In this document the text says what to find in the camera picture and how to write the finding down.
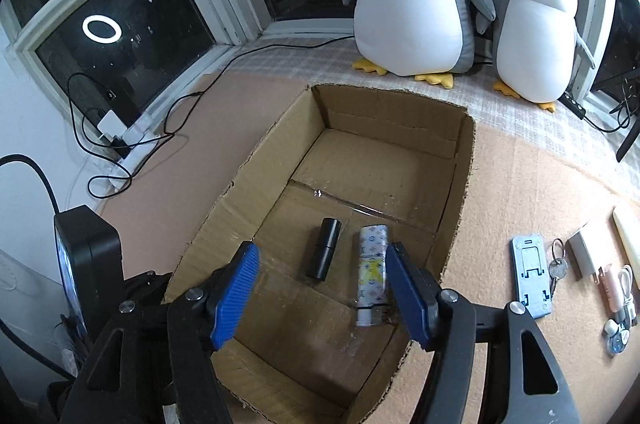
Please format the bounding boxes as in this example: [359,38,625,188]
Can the thick black gripper cable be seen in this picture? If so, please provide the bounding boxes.
[0,154,65,216]

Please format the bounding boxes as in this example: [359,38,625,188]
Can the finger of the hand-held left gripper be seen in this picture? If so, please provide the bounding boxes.
[121,270,173,306]

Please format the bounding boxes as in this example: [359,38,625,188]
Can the white coiled cable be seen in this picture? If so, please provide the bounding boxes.
[617,265,639,321]

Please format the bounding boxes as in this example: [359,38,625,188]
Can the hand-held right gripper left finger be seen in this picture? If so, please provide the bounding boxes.
[60,241,261,424]

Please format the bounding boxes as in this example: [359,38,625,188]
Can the cardboard box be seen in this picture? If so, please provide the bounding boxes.
[162,84,477,424]

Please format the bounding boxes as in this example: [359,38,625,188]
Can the white power strip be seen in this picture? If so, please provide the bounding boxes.
[97,111,154,172]

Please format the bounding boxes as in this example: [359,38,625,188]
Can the patterned white tube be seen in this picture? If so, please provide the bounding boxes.
[354,224,390,329]

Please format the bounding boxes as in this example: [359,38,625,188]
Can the keys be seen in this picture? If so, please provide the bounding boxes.
[547,239,569,298]

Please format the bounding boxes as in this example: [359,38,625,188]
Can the pink lip balm tube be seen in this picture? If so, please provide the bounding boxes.
[597,263,626,323]

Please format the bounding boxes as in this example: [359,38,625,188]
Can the white plug-in charger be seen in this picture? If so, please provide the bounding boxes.
[97,109,121,138]

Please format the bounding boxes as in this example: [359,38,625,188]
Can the looped black cable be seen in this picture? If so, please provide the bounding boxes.
[67,73,135,200]

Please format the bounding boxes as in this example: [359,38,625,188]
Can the blue round disc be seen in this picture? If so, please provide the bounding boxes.
[606,329,631,356]

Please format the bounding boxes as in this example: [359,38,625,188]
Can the blue folding phone stand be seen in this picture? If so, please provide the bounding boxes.
[510,235,555,320]

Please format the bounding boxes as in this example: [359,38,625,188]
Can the white wall charger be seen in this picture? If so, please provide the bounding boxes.
[570,228,608,282]

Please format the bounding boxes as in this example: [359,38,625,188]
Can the long black cable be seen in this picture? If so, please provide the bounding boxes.
[117,34,355,157]

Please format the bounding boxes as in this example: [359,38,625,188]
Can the black cylinder tube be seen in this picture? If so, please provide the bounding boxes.
[306,218,342,281]

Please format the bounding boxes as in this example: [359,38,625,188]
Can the black inline cable remote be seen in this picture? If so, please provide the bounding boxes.
[559,93,586,121]

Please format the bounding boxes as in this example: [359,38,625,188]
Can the small penguin plush toy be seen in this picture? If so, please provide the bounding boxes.
[492,0,597,113]

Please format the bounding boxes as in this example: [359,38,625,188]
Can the white cream tube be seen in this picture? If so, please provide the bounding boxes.
[612,204,640,290]

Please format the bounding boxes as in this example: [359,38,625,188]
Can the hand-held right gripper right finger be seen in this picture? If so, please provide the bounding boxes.
[384,241,583,424]

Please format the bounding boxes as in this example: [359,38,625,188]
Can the black rectangular device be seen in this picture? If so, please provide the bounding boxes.
[96,81,142,125]

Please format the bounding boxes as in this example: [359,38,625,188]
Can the black stand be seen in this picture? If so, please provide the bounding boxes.
[590,69,640,163]

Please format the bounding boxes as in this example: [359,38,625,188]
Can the checked cloth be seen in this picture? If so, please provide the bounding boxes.
[210,31,640,205]

